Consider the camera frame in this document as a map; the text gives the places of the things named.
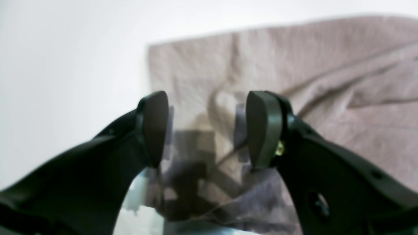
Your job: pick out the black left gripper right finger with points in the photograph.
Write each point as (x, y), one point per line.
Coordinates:
(334, 191)

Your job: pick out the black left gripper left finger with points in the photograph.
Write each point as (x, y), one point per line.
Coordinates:
(81, 191)

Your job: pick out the mauve T-shirt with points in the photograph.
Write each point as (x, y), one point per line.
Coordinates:
(353, 80)

